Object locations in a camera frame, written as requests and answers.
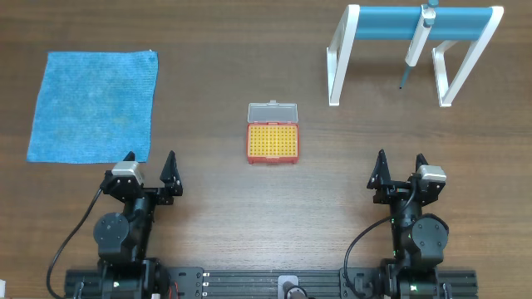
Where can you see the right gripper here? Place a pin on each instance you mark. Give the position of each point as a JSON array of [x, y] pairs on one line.
[[384, 193]]

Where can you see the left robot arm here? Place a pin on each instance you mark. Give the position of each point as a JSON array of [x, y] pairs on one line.
[[110, 230]]

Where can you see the red and yellow tip box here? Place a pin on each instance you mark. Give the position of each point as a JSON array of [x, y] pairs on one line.
[[273, 143]]

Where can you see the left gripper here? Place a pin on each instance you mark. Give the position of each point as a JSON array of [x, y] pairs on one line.
[[124, 191]]

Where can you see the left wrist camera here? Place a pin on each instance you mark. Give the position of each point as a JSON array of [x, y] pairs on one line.
[[126, 170]]

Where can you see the white pipette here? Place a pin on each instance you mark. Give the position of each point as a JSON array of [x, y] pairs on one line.
[[419, 41]]

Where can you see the white and blue stand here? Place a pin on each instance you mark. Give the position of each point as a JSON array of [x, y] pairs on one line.
[[386, 23]]

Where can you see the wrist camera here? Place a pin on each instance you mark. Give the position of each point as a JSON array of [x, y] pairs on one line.
[[126, 170], [431, 173]]

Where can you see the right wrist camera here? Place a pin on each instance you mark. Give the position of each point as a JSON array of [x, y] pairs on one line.
[[431, 173]]

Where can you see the blue cloth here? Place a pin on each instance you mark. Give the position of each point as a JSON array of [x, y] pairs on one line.
[[91, 108]]

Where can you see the mounting rail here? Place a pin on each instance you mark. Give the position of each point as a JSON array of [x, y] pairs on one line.
[[249, 284]]

